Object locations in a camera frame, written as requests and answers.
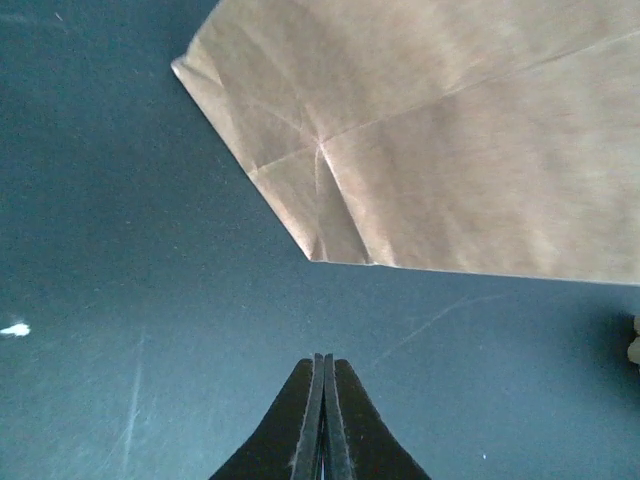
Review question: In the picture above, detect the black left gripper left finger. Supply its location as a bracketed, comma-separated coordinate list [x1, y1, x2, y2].
[211, 354, 324, 480]

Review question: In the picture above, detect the large brown paper bag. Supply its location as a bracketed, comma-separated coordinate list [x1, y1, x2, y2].
[172, 1, 639, 284]

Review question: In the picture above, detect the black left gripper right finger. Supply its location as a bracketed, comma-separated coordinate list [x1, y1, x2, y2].
[323, 355, 430, 480]

